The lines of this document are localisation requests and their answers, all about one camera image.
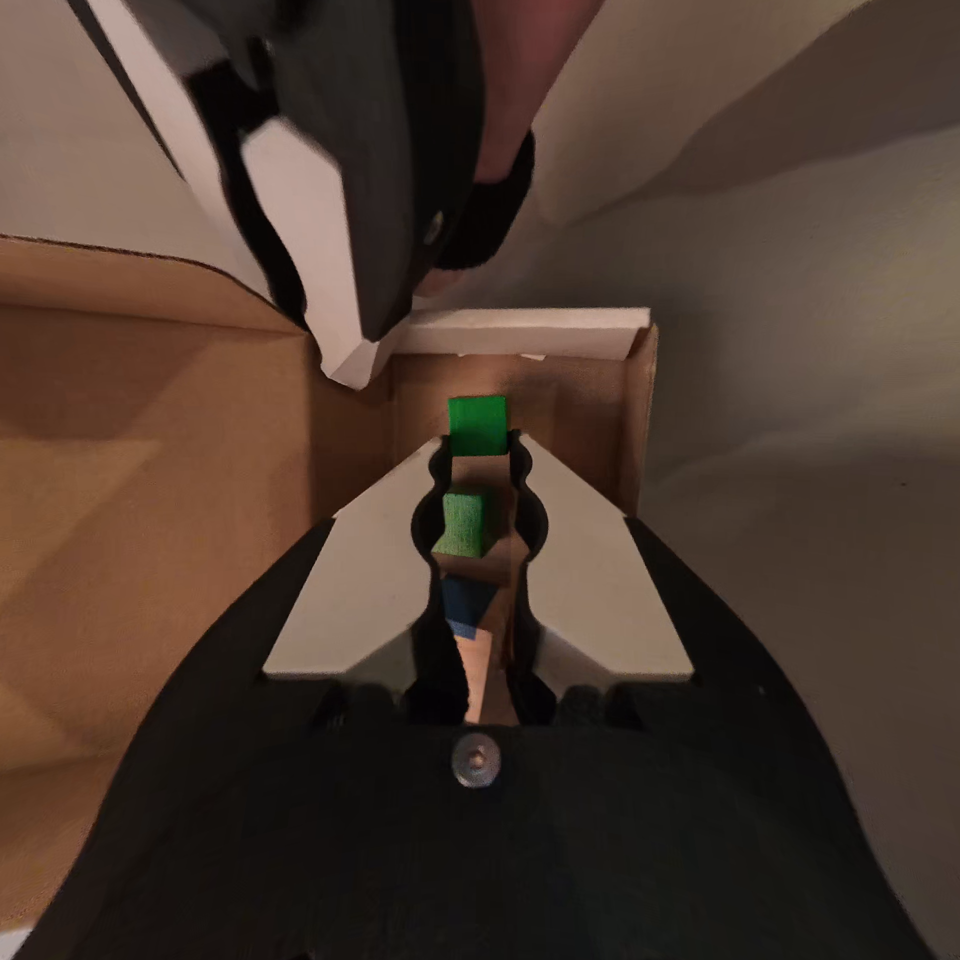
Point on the person's right hand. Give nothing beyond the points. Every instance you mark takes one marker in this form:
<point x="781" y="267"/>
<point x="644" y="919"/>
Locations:
<point x="532" y="60"/>

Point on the white cardboard box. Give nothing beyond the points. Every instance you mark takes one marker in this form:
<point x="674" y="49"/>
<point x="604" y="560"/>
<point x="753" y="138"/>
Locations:
<point x="150" y="465"/>

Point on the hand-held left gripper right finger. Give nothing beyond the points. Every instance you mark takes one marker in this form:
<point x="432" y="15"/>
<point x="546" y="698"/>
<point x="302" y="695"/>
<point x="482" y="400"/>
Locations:
<point x="600" y="600"/>

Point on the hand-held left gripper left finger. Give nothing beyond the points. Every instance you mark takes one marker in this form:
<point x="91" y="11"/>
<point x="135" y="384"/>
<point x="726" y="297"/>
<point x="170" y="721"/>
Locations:
<point x="360" y="592"/>

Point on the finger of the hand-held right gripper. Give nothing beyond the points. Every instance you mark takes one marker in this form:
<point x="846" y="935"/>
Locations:
<point x="300" y="225"/>
<point x="161" y="97"/>

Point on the blue cube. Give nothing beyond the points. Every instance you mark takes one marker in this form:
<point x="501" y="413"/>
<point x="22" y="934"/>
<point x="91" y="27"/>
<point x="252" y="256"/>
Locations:
<point x="466" y="604"/>

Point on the green cube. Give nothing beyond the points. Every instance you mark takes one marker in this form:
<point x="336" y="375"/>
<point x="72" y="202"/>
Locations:
<point x="477" y="424"/>
<point x="461" y="521"/>

